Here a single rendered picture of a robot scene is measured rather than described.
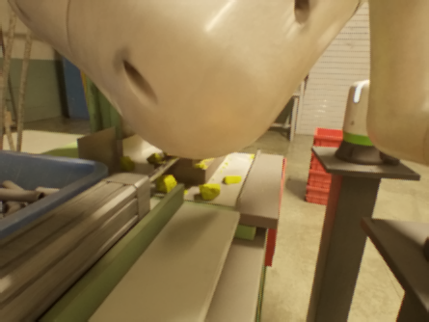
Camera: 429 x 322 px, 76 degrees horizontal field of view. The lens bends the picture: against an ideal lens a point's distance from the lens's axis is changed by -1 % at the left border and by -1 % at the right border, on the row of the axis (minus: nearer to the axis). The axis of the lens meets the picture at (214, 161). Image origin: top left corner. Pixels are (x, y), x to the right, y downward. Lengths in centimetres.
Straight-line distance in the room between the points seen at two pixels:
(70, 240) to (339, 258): 99
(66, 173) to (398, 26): 53
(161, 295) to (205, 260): 6
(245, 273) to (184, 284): 11
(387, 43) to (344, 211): 64
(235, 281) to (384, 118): 36
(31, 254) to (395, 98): 50
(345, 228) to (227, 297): 78
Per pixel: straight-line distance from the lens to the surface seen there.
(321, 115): 593
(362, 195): 102
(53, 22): 20
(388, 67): 52
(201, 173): 45
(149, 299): 26
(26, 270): 21
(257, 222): 39
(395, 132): 54
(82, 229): 24
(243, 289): 34
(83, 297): 24
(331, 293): 122
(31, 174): 51
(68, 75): 717
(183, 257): 30
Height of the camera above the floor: 118
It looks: 18 degrees down
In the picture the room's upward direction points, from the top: 2 degrees clockwise
